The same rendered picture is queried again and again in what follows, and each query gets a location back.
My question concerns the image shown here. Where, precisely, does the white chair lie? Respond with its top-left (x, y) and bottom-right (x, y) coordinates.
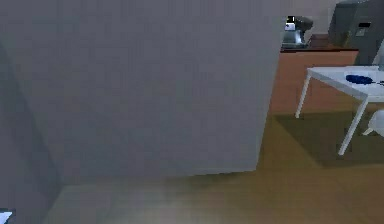
top-left (362, 109), bottom-right (384, 139)

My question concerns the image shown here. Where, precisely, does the grey fridge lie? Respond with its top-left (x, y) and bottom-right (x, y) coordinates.
top-left (327, 0), bottom-right (384, 66)

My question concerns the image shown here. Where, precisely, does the blue flat dish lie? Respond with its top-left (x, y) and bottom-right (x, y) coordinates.
top-left (345, 74), bottom-right (374, 86)

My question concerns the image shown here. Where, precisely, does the white table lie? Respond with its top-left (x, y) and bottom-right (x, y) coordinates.
top-left (294, 65), bottom-right (384, 157)

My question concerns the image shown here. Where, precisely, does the brown kitchen counter cupboard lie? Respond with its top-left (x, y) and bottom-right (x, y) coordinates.
top-left (269, 33), bottom-right (384, 116)

